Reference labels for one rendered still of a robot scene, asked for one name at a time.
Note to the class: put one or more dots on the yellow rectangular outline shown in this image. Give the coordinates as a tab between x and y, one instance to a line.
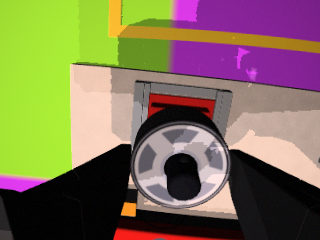
202	35

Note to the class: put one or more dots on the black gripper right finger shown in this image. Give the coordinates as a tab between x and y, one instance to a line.
270	203

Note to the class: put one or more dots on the grey and black wheel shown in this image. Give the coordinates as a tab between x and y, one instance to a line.
179	130

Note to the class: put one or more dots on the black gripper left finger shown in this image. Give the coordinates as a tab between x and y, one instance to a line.
83	204

